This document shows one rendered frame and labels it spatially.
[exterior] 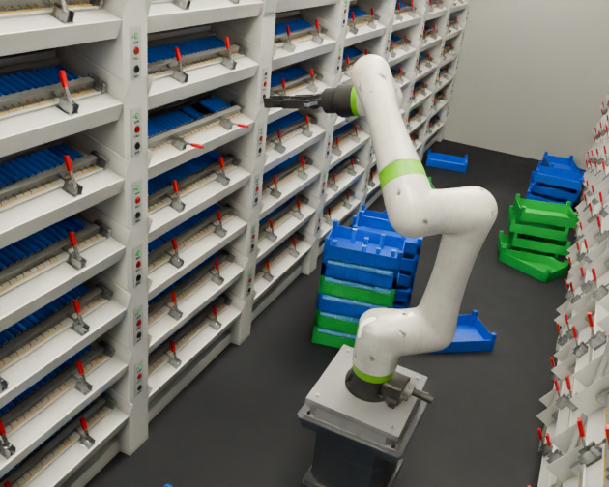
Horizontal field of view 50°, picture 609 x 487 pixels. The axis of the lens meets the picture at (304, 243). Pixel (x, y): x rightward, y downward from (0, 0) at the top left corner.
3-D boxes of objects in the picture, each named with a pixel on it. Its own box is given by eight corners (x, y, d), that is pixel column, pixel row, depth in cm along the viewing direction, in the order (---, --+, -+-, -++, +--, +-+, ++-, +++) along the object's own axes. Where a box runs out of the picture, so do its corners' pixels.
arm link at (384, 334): (411, 380, 188) (423, 327, 178) (361, 386, 183) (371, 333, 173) (392, 350, 198) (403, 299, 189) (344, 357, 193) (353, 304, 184)
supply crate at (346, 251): (403, 249, 267) (407, 232, 264) (399, 272, 250) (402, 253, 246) (332, 236, 272) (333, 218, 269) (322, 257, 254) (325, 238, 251)
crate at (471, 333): (472, 324, 297) (476, 309, 294) (492, 351, 280) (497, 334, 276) (410, 327, 290) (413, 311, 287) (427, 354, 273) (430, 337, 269)
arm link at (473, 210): (456, 358, 190) (514, 202, 159) (406, 364, 185) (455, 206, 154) (437, 327, 200) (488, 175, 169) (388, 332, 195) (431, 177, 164)
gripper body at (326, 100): (333, 116, 193) (304, 116, 197) (343, 110, 200) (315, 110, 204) (331, 90, 190) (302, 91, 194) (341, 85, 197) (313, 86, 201)
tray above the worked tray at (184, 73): (254, 75, 218) (269, 37, 210) (142, 111, 167) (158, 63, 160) (205, 46, 221) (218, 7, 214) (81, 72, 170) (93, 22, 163)
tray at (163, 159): (250, 131, 226) (260, 107, 221) (143, 182, 175) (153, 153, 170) (204, 102, 229) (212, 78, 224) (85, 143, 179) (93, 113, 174)
